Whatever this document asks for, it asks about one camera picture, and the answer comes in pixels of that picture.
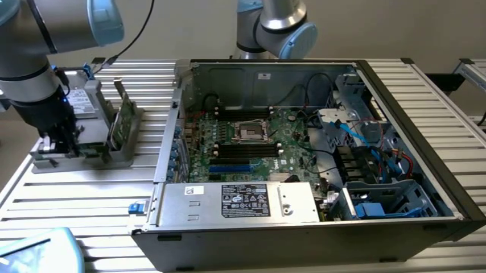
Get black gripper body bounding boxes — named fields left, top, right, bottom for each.
left=12, top=85, right=80, bottom=138

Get green RAM stick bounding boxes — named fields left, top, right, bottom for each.
left=79, top=143, right=112, bottom=158

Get black RAM slot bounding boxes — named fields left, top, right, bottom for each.
left=214, top=149, right=284, bottom=155
left=215, top=109, right=272, bottom=114
left=214, top=153, right=284, bottom=159
left=215, top=113, right=272, bottom=118
left=215, top=106, right=272, bottom=111
left=214, top=142, right=284, bottom=147
left=214, top=146, right=284, bottom=151

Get silver hard disk drive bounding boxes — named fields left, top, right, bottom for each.
left=63, top=71, right=112, bottom=127

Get grey parts rack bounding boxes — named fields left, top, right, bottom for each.
left=29, top=67, right=146, bottom=175

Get green graphics card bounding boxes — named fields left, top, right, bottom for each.
left=108, top=77, right=140, bottom=152

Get light blue grey object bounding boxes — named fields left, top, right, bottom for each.
left=0, top=226, right=87, bottom=273

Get long black expansion slot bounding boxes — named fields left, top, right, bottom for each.
left=208, top=158, right=252, bottom=166

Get silver power supply unit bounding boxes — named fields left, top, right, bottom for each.
left=154, top=181, right=322, bottom=225

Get blue expansion slot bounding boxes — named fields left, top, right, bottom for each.
left=208, top=165, right=255, bottom=173

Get metal CPU socket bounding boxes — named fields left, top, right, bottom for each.
left=231, top=120, right=272, bottom=142

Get silver chipset heat sink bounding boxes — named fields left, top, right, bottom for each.
left=267, top=173, right=302, bottom=183

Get green Dell motherboard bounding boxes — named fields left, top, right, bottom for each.
left=183, top=107, right=330, bottom=222

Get open black PC case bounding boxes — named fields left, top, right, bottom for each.
left=130, top=57, right=486, bottom=272

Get grey metal disk bay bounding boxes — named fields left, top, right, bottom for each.
left=316, top=72, right=390, bottom=149

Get grey drive cage blue rails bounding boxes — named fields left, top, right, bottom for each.
left=341, top=179, right=441, bottom=221

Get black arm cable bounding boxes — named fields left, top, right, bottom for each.
left=92, top=0, right=156, bottom=75

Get short black looped wire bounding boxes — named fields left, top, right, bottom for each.
left=202, top=92, right=220, bottom=111

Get long black looped wire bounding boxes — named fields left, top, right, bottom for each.
left=271, top=72, right=337, bottom=115

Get blue SATA wire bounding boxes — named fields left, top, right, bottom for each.
left=330, top=120, right=405, bottom=177

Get red SATA wire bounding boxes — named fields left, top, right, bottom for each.
left=394, top=147, right=415, bottom=172

